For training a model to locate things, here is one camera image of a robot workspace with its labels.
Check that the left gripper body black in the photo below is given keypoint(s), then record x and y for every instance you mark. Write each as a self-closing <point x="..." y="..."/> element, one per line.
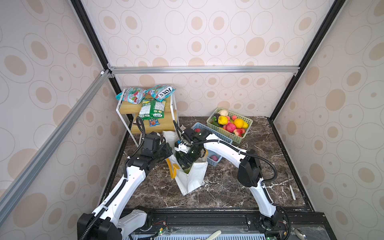
<point x="162" y="152"/>

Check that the yellow bell pepper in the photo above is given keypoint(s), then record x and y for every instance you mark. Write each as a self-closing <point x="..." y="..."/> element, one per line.
<point x="222" y="120"/>

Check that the green plastic fruit basket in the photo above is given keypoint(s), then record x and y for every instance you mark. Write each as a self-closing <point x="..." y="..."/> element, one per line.
<point x="238" y="134"/>

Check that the horizontal aluminium frame bar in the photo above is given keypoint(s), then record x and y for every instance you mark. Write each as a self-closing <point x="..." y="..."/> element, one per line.
<point x="210" y="70"/>

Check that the white grocery bag yellow handles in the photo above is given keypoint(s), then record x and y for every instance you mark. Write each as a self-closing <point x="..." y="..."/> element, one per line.
<point x="187" y="180"/>

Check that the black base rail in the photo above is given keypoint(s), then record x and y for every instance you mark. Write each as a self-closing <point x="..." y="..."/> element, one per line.
<point x="231" y="225"/>

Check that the white pen on table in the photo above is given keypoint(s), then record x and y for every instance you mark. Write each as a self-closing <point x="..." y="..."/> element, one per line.
<point x="292" y="193"/>

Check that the green snack packet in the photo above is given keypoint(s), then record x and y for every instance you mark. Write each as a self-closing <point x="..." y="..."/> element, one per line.
<point x="152" y="109"/>

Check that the red green candy bag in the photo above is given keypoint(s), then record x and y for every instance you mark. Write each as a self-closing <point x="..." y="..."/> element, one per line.
<point x="133" y="95"/>

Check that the left slanted aluminium frame bar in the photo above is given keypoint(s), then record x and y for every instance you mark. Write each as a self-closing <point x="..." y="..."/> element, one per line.
<point x="20" y="185"/>

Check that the pink dragon fruit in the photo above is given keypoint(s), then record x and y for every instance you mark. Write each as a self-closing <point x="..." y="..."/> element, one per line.
<point x="230" y="127"/>

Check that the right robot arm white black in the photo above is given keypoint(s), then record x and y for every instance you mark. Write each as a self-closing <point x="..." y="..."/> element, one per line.
<point x="253" y="170"/>

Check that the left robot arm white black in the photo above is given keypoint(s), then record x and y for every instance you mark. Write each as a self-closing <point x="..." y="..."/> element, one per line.
<point x="120" y="192"/>

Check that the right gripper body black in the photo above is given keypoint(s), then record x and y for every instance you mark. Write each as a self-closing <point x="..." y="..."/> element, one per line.
<point x="191" y="155"/>

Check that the small blue red candy packet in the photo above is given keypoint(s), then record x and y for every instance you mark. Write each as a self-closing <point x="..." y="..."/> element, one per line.
<point x="153" y="122"/>

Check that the white wire wooden shelf rack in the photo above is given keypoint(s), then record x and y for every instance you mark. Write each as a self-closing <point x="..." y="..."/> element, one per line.
<point x="128" y="113"/>

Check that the teal Fox's candy bag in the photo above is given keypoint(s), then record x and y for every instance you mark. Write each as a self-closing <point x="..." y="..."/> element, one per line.
<point x="160" y="92"/>

